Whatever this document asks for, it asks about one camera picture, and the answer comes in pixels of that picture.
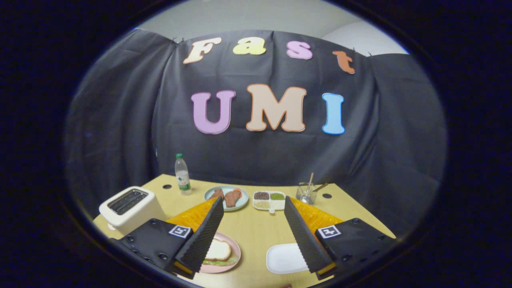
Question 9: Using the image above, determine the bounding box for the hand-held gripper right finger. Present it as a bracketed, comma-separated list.
[284, 196, 397, 280]

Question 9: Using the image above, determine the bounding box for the clear glass cup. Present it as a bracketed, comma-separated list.
[296, 183, 318, 205]

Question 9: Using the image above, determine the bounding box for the round light blue plate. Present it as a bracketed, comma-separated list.
[204, 186, 249, 212]

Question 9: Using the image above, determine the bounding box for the white rectangular plate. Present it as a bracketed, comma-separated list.
[266, 243, 309, 275]

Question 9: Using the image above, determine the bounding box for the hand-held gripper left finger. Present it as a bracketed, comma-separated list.
[110, 196, 225, 280]

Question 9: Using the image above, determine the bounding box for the white bread slice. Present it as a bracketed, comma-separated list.
[204, 238, 232, 262]

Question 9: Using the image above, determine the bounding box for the white divided dish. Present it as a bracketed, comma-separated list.
[252, 190, 286, 214]

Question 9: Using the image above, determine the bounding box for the clear plastic water bottle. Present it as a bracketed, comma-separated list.
[175, 153, 192, 196]

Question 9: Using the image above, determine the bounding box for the round pink plate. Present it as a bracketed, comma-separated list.
[200, 232, 242, 274]

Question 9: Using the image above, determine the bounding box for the green lettuce leaf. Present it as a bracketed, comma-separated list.
[202, 256, 238, 267]

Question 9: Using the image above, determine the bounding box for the brown meat piece orange tip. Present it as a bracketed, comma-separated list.
[224, 188, 243, 208]

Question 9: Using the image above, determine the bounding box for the white toaster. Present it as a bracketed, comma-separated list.
[99, 186, 166, 236]

